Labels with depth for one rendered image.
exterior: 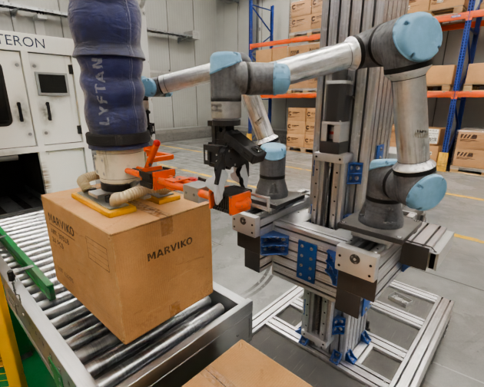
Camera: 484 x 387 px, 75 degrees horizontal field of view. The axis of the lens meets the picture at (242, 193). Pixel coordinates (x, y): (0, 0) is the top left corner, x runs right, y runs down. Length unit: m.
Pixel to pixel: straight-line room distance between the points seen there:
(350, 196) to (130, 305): 0.95
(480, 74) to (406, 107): 6.82
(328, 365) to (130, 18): 1.70
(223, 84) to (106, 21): 0.54
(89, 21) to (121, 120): 0.31
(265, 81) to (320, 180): 0.69
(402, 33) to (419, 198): 0.44
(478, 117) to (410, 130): 8.09
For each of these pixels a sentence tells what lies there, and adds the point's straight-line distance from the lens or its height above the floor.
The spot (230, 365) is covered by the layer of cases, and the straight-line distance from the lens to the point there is 1.30.
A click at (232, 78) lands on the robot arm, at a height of 1.51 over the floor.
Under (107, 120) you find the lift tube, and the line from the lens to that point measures 1.19.
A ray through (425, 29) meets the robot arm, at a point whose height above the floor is 1.63.
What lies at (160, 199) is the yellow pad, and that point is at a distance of 1.23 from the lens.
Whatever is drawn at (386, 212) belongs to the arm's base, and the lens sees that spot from 1.18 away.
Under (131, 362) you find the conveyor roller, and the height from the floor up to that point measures 0.55.
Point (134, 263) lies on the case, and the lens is 1.09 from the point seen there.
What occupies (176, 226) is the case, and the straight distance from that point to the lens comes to 1.14.
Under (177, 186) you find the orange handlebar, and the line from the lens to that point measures 0.96.
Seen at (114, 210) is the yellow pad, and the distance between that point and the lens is 1.16.
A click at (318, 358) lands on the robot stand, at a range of 1.84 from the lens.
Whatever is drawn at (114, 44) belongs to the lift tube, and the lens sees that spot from 1.19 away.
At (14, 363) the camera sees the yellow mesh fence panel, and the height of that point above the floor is 0.32.
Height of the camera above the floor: 1.46
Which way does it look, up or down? 17 degrees down
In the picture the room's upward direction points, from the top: straight up
